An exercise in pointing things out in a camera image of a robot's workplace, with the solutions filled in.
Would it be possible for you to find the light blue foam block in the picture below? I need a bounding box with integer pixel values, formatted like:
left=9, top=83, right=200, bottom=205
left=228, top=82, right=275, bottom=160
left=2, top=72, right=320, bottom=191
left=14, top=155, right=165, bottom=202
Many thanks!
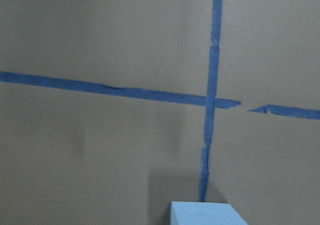
left=170, top=201, right=247, bottom=225

